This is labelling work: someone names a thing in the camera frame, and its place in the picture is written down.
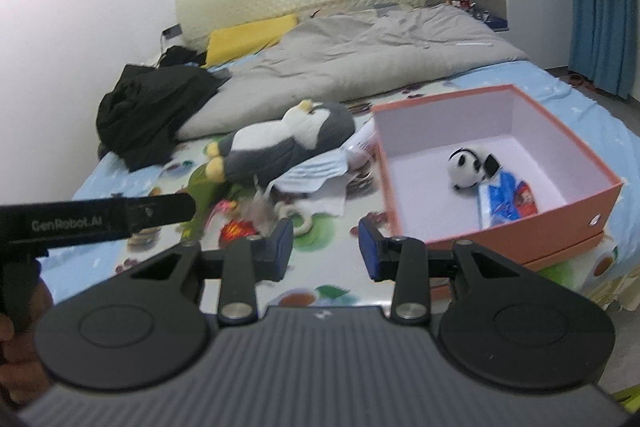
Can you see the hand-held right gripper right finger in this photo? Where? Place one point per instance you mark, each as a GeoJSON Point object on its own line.
{"type": "Point", "coordinates": [369, 252]}

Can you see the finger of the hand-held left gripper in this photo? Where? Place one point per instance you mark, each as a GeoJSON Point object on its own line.
{"type": "Point", "coordinates": [162, 211]}

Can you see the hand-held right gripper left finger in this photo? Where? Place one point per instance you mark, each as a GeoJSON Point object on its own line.
{"type": "Point", "coordinates": [281, 252]}

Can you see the shiny red packet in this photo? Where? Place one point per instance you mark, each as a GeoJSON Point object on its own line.
{"type": "Point", "coordinates": [237, 233]}

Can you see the orange cardboard box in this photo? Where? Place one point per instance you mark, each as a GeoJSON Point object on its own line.
{"type": "Point", "coordinates": [500, 237]}

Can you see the person's left hand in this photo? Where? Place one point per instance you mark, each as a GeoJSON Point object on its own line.
{"type": "Point", "coordinates": [17, 359]}

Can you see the green plush toy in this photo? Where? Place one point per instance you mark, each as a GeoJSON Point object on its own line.
{"type": "Point", "coordinates": [202, 192]}

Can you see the black jacket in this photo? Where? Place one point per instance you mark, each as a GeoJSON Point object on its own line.
{"type": "Point", "coordinates": [150, 112]}

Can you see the grey penguin plush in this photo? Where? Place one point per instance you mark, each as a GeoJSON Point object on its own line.
{"type": "Point", "coordinates": [280, 147]}

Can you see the small panda plush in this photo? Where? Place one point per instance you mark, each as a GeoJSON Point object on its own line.
{"type": "Point", "coordinates": [462, 169]}

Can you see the blue tissue packet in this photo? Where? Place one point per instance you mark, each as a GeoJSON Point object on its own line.
{"type": "Point", "coordinates": [502, 199]}

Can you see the small black cloth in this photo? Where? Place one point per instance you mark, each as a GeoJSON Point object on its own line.
{"type": "Point", "coordinates": [180, 56]}

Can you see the dark phone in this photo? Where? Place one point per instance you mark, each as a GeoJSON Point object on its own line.
{"type": "Point", "coordinates": [171, 32]}

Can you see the yellow pillow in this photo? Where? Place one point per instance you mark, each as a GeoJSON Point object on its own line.
{"type": "Point", "coordinates": [245, 37]}

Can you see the grey duvet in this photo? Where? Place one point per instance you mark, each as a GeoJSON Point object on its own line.
{"type": "Point", "coordinates": [350, 57]}

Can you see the blue tray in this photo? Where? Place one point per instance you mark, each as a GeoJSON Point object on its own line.
{"type": "Point", "coordinates": [499, 23]}

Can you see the row of small bottles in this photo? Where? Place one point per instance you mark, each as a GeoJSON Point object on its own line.
{"type": "Point", "coordinates": [462, 4]}

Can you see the red slippers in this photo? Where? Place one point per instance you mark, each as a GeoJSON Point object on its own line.
{"type": "Point", "coordinates": [580, 79]}

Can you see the blue curtain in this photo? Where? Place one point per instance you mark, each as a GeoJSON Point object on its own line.
{"type": "Point", "coordinates": [595, 32]}

